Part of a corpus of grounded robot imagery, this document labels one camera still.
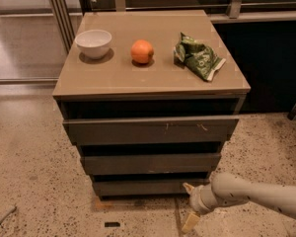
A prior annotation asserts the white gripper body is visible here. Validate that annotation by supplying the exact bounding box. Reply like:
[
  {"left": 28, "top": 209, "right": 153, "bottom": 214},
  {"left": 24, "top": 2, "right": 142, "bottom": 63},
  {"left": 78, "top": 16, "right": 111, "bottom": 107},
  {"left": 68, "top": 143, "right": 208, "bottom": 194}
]
[{"left": 188, "top": 185, "right": 221, "bottom": 215}]

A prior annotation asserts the grey bottom drawer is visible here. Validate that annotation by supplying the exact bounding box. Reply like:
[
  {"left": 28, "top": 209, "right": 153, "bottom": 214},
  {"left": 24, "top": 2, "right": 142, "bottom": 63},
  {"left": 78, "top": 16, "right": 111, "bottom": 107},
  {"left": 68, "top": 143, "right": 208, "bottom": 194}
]
[{"left": 93, "top": 179, "right": 209, "bottom": 197}]

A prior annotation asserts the grey drawer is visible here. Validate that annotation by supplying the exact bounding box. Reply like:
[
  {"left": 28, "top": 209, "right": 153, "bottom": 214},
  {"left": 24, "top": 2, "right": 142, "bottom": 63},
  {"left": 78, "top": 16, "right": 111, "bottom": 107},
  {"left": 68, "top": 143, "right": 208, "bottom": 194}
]
[
  {"left": 93, "top": 179, "right": 209, "bottom": 197},
  {"left": 63, "top": 116, "right": 239, "bottom": 145},
  {"left": 81, "top": 153, "right": 221, "bottom": 175}
]

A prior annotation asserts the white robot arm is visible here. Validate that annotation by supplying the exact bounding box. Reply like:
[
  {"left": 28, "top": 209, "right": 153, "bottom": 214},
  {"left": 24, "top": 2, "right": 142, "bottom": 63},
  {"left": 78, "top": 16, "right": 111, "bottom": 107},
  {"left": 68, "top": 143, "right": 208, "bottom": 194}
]
[{"left": 182, "top": 173, "right": 296, "bottom": 233}]

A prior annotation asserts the grey middle drawer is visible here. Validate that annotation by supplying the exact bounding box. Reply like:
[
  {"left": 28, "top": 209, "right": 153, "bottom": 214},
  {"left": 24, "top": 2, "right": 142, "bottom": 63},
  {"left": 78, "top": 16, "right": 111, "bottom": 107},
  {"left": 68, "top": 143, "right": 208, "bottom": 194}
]
[{"left": 81, "top": 153, "right": 221, "bottom": 175}]

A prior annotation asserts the grey top drawer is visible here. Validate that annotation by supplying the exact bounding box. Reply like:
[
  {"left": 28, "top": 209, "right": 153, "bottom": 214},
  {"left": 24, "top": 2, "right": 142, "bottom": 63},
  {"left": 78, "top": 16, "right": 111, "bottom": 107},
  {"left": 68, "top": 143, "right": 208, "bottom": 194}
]
[{"left": 63, "top": 116, "right": 239, "bottom": 145}]

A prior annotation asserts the grey three-drawer cabinet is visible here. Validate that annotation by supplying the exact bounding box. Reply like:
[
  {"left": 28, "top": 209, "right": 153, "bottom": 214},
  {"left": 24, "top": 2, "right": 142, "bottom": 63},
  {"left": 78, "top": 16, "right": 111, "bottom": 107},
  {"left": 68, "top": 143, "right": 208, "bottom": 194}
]
[{"left": 52, "top": 10, "right": 252, "bottom": 201}]

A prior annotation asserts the green crumpled snack bag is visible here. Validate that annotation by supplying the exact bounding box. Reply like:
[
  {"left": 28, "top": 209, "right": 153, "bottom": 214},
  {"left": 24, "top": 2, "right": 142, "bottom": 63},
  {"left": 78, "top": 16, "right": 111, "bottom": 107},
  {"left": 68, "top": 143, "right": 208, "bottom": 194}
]
[{"left": 174, "top": 33, "right": 226, "bottom": 82}]

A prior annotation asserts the orange fruit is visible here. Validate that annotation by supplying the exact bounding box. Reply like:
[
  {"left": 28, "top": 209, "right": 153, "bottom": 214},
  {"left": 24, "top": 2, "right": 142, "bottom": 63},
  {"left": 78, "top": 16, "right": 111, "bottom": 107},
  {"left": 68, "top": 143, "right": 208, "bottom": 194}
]
[{"left": 130, "top": 39, "right": 154, "bottom": 64}]

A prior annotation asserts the white ceramic bowl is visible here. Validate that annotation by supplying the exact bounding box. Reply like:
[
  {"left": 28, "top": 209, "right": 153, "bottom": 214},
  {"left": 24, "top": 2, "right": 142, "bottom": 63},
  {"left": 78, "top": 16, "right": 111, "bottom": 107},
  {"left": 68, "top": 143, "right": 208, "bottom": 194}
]
[{"left": 75, "top": 30, "right": 112, "bottom": 59}]

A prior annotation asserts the grey cable on floor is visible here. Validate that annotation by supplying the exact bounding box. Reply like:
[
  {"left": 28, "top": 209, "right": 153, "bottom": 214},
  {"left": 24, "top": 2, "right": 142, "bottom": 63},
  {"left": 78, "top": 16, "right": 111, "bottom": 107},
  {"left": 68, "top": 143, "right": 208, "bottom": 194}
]
[{"left": 0, "top": 204, "right": 18, "bottom": 234}]

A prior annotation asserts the metal window frame post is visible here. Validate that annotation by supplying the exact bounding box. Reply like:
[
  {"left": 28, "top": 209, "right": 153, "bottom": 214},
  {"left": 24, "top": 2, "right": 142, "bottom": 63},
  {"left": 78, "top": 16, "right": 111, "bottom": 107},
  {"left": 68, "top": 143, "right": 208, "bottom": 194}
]
[{"left": 49, "top": 0, "right": 75, "bottom": 52}]

